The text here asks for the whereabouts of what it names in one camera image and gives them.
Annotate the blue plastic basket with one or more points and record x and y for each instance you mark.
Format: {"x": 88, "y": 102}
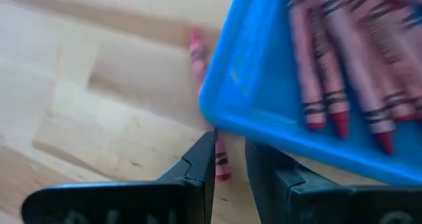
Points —
{"x": 257, "y": 69}

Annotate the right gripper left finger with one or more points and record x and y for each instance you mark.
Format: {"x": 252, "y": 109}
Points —
{"x": 132, "y": 204}

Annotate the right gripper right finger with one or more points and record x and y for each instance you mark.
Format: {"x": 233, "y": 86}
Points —
{"x": 313, "y": 204}

